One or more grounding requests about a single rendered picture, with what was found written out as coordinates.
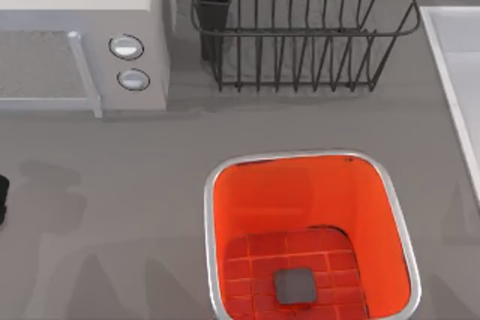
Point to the orange basket with silver rim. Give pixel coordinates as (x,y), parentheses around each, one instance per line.
(375,204)

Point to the microwave oven door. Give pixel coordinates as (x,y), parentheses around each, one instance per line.
(37,69)

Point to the small microwave knob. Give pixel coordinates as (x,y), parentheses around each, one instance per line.
(133,79)

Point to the large microwave knob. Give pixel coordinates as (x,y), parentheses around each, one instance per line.
(126,46)

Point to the black cutlery holder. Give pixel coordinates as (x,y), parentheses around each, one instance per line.
(213,5)

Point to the grey square coaster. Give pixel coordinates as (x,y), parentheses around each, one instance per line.
(294,285)

